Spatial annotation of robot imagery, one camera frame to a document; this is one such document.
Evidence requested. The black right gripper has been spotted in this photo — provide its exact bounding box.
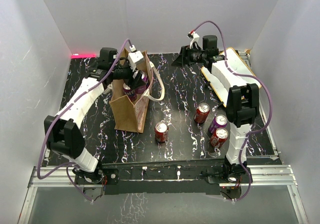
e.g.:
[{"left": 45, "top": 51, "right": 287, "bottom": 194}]
[{"left": 171, "top": 44, "right": 207, "bottom": 69}]

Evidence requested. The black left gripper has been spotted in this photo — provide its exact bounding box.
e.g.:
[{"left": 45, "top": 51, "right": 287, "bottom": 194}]
[{"left": 110, "top": 59, "right": 145, "bottom": 89}]

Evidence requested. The purple fanta can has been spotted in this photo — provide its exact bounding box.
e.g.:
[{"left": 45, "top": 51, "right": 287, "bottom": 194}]
[
  {"left": 122, "top": 83, "right": 137, "bottom": 102},
  {"left": 208, "top": 114, "right": 228, "bottom": 134},
  {"left": 135, "top": 72, "right": 149, "bottom": 94}
]

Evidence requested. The purple Fanta can back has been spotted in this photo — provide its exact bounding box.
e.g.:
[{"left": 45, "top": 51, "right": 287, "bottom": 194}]
[{"left": 122, "top": 83, "right": 137, "bottom": 102}]

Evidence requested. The red cola can front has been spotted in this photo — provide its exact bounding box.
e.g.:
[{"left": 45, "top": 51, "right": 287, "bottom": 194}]
[{"left": 154, "top": 122, "right": 169, "bottom": 143}]

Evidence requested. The red cola can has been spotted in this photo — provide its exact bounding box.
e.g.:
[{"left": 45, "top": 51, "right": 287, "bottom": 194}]
[
  {"left": 193, "top": 103, "right": 210, "bottom": 124},
  {"left": 209, "top": 127, "right": 229, "bottom": 148},
  {"left": 154, "top": 122, "right": 169, "bottom": 143}
]

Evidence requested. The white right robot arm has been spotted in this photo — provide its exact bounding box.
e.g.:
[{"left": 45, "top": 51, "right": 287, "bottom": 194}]
[{"left": 172, "top": 31, "right": 261, "bottom": 182}]

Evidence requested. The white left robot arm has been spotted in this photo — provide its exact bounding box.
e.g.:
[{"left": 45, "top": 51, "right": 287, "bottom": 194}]
[{"left": 43, "top": 48, "right": 149, "bottom": 183}]

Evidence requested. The yellow framed whiteboard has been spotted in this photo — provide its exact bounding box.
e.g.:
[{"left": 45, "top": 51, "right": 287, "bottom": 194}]
[{"left": 201, "top": 47, "right": 262, "bottom": 107}]

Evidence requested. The red cola can centre right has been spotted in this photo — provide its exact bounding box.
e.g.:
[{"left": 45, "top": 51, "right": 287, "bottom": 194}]
[{"left": 193, "top": 103, "right": 210, "bottom": 124}]

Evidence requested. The red cola can far right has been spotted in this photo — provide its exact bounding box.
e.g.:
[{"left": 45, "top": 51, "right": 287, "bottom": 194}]
[{"left": 209, "top": 127, "right": 229, "bottom": 148}]

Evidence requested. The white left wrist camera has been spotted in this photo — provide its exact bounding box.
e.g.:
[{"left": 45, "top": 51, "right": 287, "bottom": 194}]
[{"left": 127, "top": 45, "right": 144, "bottom": 72}]

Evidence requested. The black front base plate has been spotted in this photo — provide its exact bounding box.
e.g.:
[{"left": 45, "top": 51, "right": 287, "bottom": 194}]
[{"left": 74, "top": 159, "right": 253, "bottom": 195}]

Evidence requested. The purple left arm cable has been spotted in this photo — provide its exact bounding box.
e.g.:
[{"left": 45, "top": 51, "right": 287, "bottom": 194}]
[{"left": 36, "top": 38, "right": 137, "bottom": 202}]

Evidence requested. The aluminium rail frame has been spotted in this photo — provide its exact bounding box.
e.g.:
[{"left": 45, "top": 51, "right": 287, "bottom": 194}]
[{"left": 21, "top": 53, "right": 308, "bottom": 223}]

